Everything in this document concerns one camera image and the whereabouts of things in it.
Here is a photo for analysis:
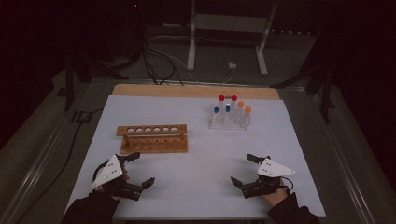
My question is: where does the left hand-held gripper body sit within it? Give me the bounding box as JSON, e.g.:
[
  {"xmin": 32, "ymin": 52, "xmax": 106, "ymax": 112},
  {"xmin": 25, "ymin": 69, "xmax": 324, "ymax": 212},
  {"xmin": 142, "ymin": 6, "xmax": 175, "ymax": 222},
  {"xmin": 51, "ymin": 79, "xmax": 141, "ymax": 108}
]
[{"xmin": 91, "ymin": 153, "xmax": 145, "ymax": 202}]

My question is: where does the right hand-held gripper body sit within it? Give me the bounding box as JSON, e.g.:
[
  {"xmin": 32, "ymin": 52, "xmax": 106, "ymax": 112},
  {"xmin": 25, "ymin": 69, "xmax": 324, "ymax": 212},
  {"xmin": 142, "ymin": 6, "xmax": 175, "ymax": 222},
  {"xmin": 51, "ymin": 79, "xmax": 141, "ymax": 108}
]
[{"xmin": 241, "ymin": 157, "xmax": 296, "ymax": 200}]

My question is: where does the wooden test tube rack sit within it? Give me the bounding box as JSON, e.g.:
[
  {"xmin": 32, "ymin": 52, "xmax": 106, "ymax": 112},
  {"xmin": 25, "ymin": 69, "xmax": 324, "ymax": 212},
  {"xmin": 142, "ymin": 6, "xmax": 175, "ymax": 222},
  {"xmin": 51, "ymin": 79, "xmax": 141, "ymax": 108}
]
[{"xmin": 116, "ymin": 123, "xmax": 190, "ymax": 155}]

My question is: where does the clear acrylic test tube rack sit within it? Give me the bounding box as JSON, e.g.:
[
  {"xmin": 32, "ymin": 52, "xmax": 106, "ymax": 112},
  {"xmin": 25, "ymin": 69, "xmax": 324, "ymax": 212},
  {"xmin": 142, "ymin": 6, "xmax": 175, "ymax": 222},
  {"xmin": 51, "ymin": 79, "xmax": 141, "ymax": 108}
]
[{"xmin": 208, "ymin": 105, "xmax": 251, "ymax": 131}]

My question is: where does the person's left hand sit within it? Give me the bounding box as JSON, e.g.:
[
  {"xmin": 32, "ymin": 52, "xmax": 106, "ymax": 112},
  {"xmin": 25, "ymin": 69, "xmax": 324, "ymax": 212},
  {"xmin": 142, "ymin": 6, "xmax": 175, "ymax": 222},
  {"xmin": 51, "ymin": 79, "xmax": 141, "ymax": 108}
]
[{"xmin": 94, "ymin": 167, "xmax": 130, "ymax": 202}]

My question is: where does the person's right hand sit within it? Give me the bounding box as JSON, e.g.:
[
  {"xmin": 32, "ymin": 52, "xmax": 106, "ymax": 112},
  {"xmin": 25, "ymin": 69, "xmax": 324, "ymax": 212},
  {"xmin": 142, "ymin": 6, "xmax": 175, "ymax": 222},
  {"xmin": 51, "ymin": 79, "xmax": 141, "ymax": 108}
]
[{"xmin": 263, "ymin": 178, "xmax": 290, "ymax": 208}]

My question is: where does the black stand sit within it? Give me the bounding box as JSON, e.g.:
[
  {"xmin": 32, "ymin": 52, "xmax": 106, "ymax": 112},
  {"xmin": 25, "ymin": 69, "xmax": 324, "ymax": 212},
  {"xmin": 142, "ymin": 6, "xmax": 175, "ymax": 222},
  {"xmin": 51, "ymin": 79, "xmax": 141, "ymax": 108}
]
[
  {"xmin": 270, "ymin": 62, "xmax": 336, "ymax": 124},
  {"xmin": 64, "ymin": 52, "xmax": 130, "ymax": 112}
]

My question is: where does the grey metal stand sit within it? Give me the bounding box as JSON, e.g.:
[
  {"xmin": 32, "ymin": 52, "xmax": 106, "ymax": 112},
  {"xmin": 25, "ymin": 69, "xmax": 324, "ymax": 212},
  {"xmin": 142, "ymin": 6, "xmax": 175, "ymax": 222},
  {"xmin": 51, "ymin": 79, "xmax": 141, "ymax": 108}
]
[{"xmin": 186, "ymin": 0, "xmax": 278, "ymax": 77}]

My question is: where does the right hand-held gripper cable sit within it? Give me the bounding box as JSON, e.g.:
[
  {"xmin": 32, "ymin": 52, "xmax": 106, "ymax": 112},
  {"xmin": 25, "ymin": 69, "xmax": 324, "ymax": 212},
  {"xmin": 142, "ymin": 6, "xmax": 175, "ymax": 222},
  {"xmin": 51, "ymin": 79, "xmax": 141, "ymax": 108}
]
[{"xmin": 280, "ymin": 176, "xmax": 295, "ymax": 196}]

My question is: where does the black floor bracket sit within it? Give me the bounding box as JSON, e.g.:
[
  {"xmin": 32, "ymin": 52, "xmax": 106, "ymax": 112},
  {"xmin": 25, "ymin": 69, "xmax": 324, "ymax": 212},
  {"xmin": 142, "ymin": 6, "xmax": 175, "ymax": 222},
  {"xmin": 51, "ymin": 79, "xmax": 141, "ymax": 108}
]
[{"xmin": 71, "ymin": 110, "xmax": 93, "ymax": 124}]

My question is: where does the metal frame rail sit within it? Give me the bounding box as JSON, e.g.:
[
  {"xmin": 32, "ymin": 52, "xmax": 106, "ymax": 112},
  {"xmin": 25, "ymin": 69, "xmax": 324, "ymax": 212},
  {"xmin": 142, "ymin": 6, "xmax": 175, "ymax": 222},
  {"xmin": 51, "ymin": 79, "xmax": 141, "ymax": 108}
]
[
  {"xmin": 0, "ymin": 78, "xmax": 94, "ymax": 224},
  {"xmin": 90, "ymin": 77, "xmax": 307, "ymax": 92},
  {"xmin": 304, "ymin": 88, "xmax": 376, "ymax": 224}
]

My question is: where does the black cable bundle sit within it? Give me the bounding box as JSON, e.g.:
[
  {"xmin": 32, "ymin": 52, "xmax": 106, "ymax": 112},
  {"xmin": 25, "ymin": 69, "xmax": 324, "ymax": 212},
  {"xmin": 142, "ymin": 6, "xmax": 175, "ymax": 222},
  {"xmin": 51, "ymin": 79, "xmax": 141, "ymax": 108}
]
[{"xmin": 141, "ymin": 43, "xmax": 185, "ymax": 87}]

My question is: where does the white cable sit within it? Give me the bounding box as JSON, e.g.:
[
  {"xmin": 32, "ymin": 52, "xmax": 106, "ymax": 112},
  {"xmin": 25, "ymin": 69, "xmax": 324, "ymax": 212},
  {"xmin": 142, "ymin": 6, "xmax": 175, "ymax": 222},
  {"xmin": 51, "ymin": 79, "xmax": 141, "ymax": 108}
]
[{"xmin": 148, "ymin": 35, "xmax": 237, "ymax": 85}]

